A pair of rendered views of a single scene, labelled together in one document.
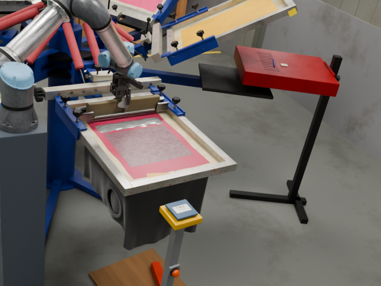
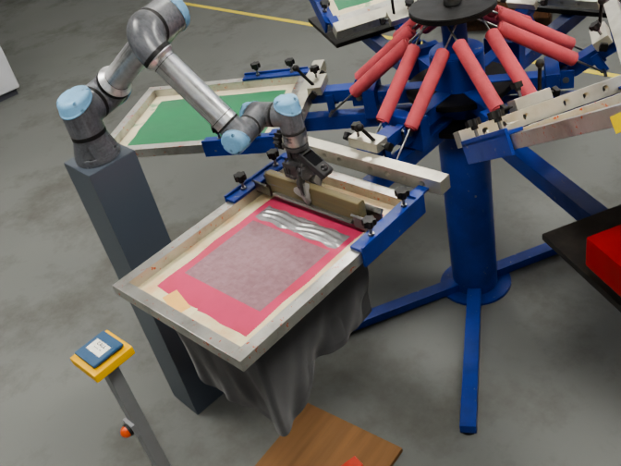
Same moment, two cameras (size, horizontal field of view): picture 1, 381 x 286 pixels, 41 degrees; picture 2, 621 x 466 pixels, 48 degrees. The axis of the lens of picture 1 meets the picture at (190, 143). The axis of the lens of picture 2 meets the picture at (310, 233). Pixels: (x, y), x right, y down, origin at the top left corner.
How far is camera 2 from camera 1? 2.70 m
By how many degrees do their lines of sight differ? 72
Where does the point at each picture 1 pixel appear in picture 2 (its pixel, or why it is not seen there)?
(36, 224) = not seen: hidden behind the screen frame
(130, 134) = (271, 238)
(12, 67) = (73, 91)
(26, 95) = (70, 126)
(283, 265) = not seen: outside the picture
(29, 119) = (82, 154)
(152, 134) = (289, 253)
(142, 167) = (190, 280)
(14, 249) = not seen: hidden behind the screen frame
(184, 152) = (257, 300)
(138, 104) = (327, 202)
